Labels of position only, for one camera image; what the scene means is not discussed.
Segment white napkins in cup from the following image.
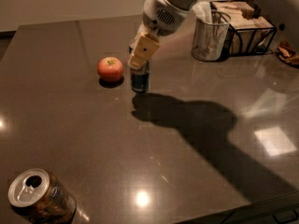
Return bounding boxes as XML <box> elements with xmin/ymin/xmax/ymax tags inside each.
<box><xmin>192</xmin><ymin>1</ymin><xmax>212</xmax><ymax>23</ymax></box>

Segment brown napkin stack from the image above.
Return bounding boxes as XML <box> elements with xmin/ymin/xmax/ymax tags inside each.
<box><xmin>211</xmin><ymin>1</ymin><xmax>273</xmax><ymax>29</ymax></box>

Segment wire mesh cup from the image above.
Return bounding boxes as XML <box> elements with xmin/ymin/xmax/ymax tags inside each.
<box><xmin>191</xmin><ymin>10</ymin><xmax>231</xmax><ymax>62</ymax></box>

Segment brown drink can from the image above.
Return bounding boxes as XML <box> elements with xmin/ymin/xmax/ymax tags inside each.
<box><xmin>7</xmin><ymin>168</ymin><xmax>76</xmax><ymax>224</ymax></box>

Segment red apple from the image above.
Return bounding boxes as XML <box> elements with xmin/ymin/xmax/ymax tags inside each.
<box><xmin>97</xmin><ymin>57</ymin><xmax>123</xmax><ymax>83</ymax></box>

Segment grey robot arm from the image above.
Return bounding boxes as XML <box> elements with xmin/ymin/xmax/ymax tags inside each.
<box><xmin>128</xmin><ymin>0</ymin><xmax>198</xmax><ymax>69</ymax></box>

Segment black wire rack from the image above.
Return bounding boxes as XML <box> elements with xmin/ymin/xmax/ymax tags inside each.
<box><xmin>225</xmin><ymin>2</ymin><xmax>277</xmax><ymax>56</ymax></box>

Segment redbull can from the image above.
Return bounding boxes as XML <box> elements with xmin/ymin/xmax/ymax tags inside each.
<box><xmin>128</xmin><ymin>38</ymin><xmax>151</xmax><ymax>94</ymax></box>

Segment crumpled snack bag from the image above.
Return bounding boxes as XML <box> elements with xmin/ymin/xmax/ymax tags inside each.
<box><xmin>276</xmin><ymin>40</ymin><xmax>299</xmax><ymax>67</ymax></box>

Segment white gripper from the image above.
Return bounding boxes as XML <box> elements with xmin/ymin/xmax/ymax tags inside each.
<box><xmin>128</xmin><ymin>0</ymin><xmax>188</xmax><ymax>69</ymax></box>

